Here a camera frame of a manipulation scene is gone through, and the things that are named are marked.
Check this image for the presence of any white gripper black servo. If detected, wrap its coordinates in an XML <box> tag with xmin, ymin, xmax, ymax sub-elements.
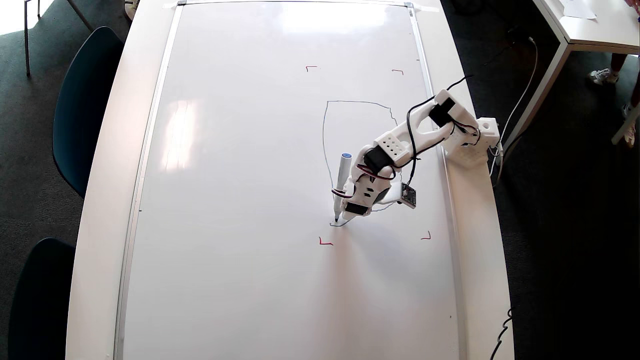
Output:
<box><xmin>341</xmin><ymin>162</ymin><xmax>396</xmax><ymax>225</ymax></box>

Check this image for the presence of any white marker pen blue end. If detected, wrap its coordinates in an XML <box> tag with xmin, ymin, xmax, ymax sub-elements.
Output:
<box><xmin>332</xmin><ymin>152</ymin><xmax>353</xmax><ymax>224</ymax></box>

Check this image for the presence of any white furniture leg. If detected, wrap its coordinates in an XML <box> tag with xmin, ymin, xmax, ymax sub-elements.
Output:
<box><xmin>611</xmin><ymin>105</ymin><xmax>640</xmax><ymax>146</ymax></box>

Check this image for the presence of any white sneaker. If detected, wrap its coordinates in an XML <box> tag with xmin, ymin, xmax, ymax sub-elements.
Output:
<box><xmin>587</xmin><ymin>67</ymin><xmax>621</xmax><ymax>86</ymax></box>
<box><xmin>621</xmin><ymin>102</ymin><xmax>637</xmax><ymax>148</ymax></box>

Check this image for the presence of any dark blue chair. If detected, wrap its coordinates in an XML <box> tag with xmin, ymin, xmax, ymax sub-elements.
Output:
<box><xmin>7</xmin><ymin>237</ymin><xmax>77</xmax><ymax>360</ymax></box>
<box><xmin>52</xmin><ymin>26</ymin><xmax>125</xmax><ymax>198</ymax></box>

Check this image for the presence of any white paper sheet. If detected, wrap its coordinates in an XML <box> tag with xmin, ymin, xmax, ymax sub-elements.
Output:
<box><xmin>557</xmin><ymin>0</ymin><xmax>598</xmax><ymax>20</ymax></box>

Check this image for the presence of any person in maroon shirt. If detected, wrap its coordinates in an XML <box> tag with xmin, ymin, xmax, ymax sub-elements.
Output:
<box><xmin>610</xmin><ymin>52</ymin><xmax>640</xmax><ymax>108</ymax></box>

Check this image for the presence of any white side table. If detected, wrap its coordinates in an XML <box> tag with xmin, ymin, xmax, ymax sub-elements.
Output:
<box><xmin>501</xmin><ymin>0</ymin><xmax>640</xmax><ymax>153</ymax></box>

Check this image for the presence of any grey metal furniture leg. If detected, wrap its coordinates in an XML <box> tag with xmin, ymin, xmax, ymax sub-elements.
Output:
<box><xmin>66</xmin><ymin>0</ymin><xmax>95</xmax><ymax>32</ymax></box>
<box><xmin>23</xmin><ymin>0</ymin><xmax>42</xmax><ymax>77</ymax></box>

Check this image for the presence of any white whiteboard with metal frame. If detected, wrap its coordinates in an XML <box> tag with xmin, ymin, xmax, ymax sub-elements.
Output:
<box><xmin>114</xmin><ymin>0</ymin><xmax>468</xmax><ymax>360</ymax></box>

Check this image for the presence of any black camera cable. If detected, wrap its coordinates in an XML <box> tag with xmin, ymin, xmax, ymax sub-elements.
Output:
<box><xmin>406</xmin><ymin>75</ymin><xmax>475</xmax><ymax>190</ymax></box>

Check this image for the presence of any black curly cable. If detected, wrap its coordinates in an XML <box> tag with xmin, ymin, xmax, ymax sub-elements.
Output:
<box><xmin>489</xmin><ymin>307</ymin><xmax>515</xmax><ymax>360</ymax></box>

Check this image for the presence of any white cable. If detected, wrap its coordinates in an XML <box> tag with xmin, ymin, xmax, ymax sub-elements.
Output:
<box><xmin>490</xmin><ymin>36</ymin><xmax>540</xmax><ymax>188</ymax></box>

